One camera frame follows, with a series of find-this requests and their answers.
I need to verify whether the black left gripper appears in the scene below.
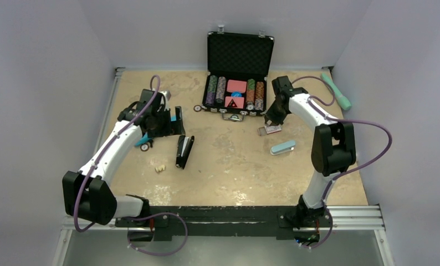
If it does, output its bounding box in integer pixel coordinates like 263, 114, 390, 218
147, 106, 184, 138

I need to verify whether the staple box red white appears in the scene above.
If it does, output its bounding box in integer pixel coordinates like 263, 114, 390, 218
258, 125, 282, 136

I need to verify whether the black stapler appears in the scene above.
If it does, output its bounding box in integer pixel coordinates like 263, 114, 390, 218
176, 135, 195, 169

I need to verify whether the light blue stapler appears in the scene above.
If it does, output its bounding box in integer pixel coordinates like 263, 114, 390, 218
270, 140, 296, 156

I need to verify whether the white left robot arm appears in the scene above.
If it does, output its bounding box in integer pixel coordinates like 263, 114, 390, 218
62, 89, 192, 227

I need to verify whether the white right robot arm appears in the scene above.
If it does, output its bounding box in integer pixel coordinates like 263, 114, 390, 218
265, 76, 356, 226

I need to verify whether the blue marker pen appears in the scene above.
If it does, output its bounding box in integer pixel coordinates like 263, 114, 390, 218
134, 115, 178, 147

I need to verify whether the small beige staple strip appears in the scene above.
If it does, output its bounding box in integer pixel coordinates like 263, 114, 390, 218
155, 165, 166, 173

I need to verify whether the pink card deck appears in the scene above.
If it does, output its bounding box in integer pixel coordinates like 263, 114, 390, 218
226, 79, 247, 94

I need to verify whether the black poker chip case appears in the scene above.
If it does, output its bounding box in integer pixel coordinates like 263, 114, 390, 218
200, 31, 275, 116

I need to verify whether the teal green cylinder tool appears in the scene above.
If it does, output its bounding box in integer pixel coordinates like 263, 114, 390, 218
321, 73, 352, 111

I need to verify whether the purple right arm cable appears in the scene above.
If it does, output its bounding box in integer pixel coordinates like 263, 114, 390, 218
291, 76, 393, 250

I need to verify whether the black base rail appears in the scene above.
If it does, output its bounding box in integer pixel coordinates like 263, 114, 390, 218
115, 206, 331, 241

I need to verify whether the aluminium frame rail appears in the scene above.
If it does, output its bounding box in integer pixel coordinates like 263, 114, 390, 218
51, 66, 395, 266

